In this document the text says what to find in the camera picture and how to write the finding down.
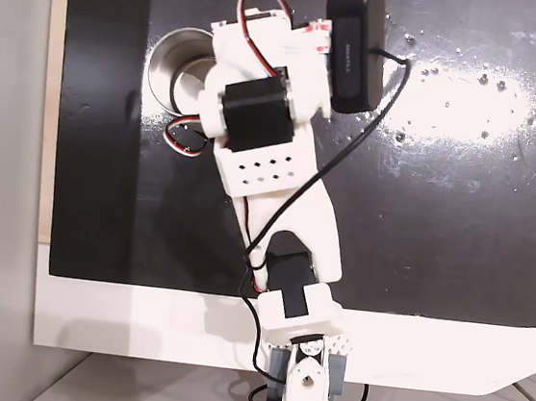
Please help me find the pale green steel-rimmed mug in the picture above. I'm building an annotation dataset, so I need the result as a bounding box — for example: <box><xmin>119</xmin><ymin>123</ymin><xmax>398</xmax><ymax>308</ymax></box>
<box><xmin>140</xmin><ymin>24</ymin><xmax>220</xmax><ymax>120</ymax></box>

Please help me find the light wooden board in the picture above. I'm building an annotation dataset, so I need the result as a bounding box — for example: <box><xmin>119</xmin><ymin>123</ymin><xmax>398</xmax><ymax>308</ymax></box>
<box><xmin>21</xmin><ymin>0</ymin><xmax>82</xmax><ymax>247</ymax></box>

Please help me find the dark grey table mat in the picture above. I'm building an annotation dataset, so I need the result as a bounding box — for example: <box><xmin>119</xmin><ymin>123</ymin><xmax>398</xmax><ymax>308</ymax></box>
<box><xmin>34</xmin><ymin>0</ymin><xmax>536</xmax><ymax>333</ymax></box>

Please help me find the grey table clamp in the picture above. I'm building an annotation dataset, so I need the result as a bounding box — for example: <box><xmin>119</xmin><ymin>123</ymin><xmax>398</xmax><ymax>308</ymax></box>
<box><xmin>263</xmin><ymin>344</ymin><xmax>349</xmax><ymax>401</ymax></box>

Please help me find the red white black servo wire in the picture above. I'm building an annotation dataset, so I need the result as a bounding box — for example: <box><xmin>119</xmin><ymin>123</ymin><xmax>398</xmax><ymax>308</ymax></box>
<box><xmin>230</xmin><ymin>0</ymin><xmax>297</xmax><ymax>81</ymax></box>

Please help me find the black oval camera box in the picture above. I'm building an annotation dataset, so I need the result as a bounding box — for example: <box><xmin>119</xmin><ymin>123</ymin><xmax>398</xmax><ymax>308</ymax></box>
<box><xmin>313</xmin><ymin>0</ymin><xmax>395</xmax><ymax>119</ymax></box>

